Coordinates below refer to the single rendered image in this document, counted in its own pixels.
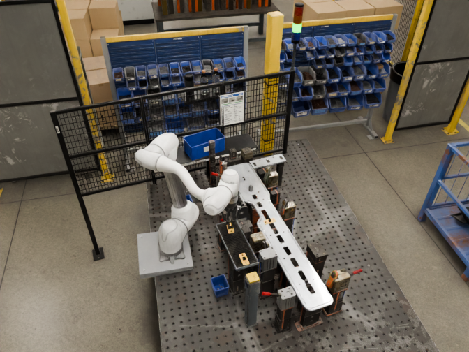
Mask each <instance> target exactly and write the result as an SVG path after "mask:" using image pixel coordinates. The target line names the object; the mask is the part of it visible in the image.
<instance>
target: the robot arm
mask: <svg viewBox="0 0 469 352"><path fill-rule="evenodd" d="M178 145H179V140H178V138H177V136H176V135H175V134H173V133H163V134H161V135H159V136H158V137H157V138H155V139H154V140H153V141H152V142H151V144H150V145H149V146H147V147H145V149H140V150H138V151H137V152H136V153H135V160H136V161H137V163H139V164H140V165H141V166H143V167H144V168H148V169H150V170H155V171H159V172H163V173H164V176H165V180H166V182H167V186H168V189H169V192H170V195H171V199H172V202H173V205H172V207H171V210H172V212H171V219H167V220H165V221H164V222H163V223H162V224H161V225H160V228H159V230H158V241H159V242H158V245H159V252H160V258H159V261H160V262H163V261H170V262H171V264H172V265H174V260H176V259H185V255H184V249H183V240H184V238H185V236H186V234H187V232H188V231H189V230H190V229H191V228H192V227H193V225H194V224H195V222H196V221H197V219H198V216H199V209H198V207H197V205H196V204H195V203H192V202H191V201H189V200H187V199H186V194H185V192H184V187H183V184H182V182H183V183H184V185H185V186H186V188H187V189H188V191H189V192H190V193H191V194H192V195H193V196H194V197H195V198H197V199H198V200H201V201H202V204H203V207H204V210H205V212H206V213H207V214H209V215H213V216H214V215H217V214H219V213H220V212H221V214H222V217H223V221H226V225H228V230H229V229H230V221H229V213H230V212H232V218H231V226H232V229H233V224H234V223H235V219H238V216H239V211H240V209H241V206H240V205H239V206H238V205H237V200H238V191H239V176H238V173H237V171H235V170H233V169H227V170H225V171H224V172H223V174H222V176H221V180H220V182H219V184H218V186H217V187H215V188H208V189H206V190H202V189H200V188H198V187H197V185H196V184H195V182H194V181H193V179H192V177H191V176H190V174H189V173H188V171H187V169H185V167H183V166H182V165H181V164H179V163H177V162H176V159H177V147H178ZM236 209H237V211H236V214H235V210H236ZM224 210H225V211H226V218H225V217H224V213H223V211H224Z"/></svg>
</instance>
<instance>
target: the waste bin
mask: <svg viewBox="0 0 469 352"><path fill-rule="evenodd" d="M406 63H407V62H406V61H400V62H397V63H395V64H393V65H392V67H391V71H390V75H389V77H390V81H389V87H388V91H387V98H386V101H385V107H384V111H383V115H382V116H383V118H384V120H385V121H387V122H389V120H390V117H391V115H392V110H393V107H394V104H395V100H396V96H397V94H398V91H399V87H400V83H401V80H402V77H403V72H404V70H405V65H406Z"/></svg>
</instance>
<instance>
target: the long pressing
mask: <svg viewBox="0 0 469 352"><path fill-rule="evenodd" d="M228 169H233V170H235V171H237V173H238V176H239V197H240V198H241V200H242V201H244V202H245V203H248V204H250V205H252V206H254V208H255V210H256V212H257V213H258V215H259V217H260V218H259V219H258V222H257V227H258V228H259V230H260V232H263V234H264V235H265V237H266V241H267V243H268V244H269V247H273V248H274V249H275V250H276V253H277V254H278V260H277V262H278V264H279V265H280V267H281V269H282V271H283V273H284V275H285V276H286V278H287V280H288V281H289V283H290V285H291V287H292V289H293V290H294V292H295V294H296V296H297V297H298V299H299V301H300V302H301V305H302V307H303V308H304V309H305V310H306V311H315V310H317V309H321V308H323V307H327V306H329V305H331V304H332V303H333V297H332V296H331V294H330V293H329V291H328V290H327V288H326V286H325V285H324V284H323V282H322V280H321V278H320V277H319V276H318V274H317V272H316V271H315V269H314V268H313V266H312V265H311V263H310V261H309V260H308V259H307V257H306V255H305V254H304V252H303V251H302V249H301V247H300V246H299V245H298V243H297V241H296V239H295V238H294V237H293V235H292V233H291V232H290V230H289V229H288V227H287V226H286V224H285V222H284V221H283V220H282V218H281V216H280V214H279V213H278V212H277V210H276V208H275V207H274V205H273V204H272V202H271V201H270V194H269V192H268V190H267V189H266V187H265V186H264V184H263V183H262V181H261V179H260V178H259V177H258V175H257V173H256V172H255V171H254V169H253V167H252V165H251V164H249V163H241V164H238V165H234V166H229V167H228ZM242 177H244V178H245V180H244V178H242ZM250 185H253V191H252V192H250V191H249V186H250ZM253 195H256V196H257V198H258V199H253V197H252V196H253ZM263 199H264V200H263ZM257 203H261V205H262V207H258V205H257ZM262 210H265V211H266V213H267V214H268V216H269V218H270V219H272V218H275V220H276V222H274V223H273V224H274V226H275V227H276V229H277V231H278V234H274V232H273V230H272V229H271V227H270V225H269V224H266V225H265V223H264V220H266V219H265V217H264V215H263V213H262V212H261V211H262ZM270 235H271V236H270ZM278 235H280V236H281V237H282V239H283V241H284V243H282V244H281V243H280V242H279V241H278V238H277V237H276V236H278ZM284 247H288V249H289V250H290V252H291V254H290V255H287V254H286V252H285V250H284ZM291 258H294V259H295V260H296V262H297V264H298V265H299V267H295V266H294V265H293V264H292V262H291V260H290V259H291ZM300 270H301V271H302V272H303V273H304V275H305V277H306V278H307V279H308V283H307V284H310V285H311V286H312V288H313V290H314V291H315V293H314V294H310V292H309V290H308V289H307V287H306V285H307V284H306V283H305V282H304V281H305V280H302V278H301V277H300V276H299V273H298V271H300ZM313 279H314V280H313Z"/></svg>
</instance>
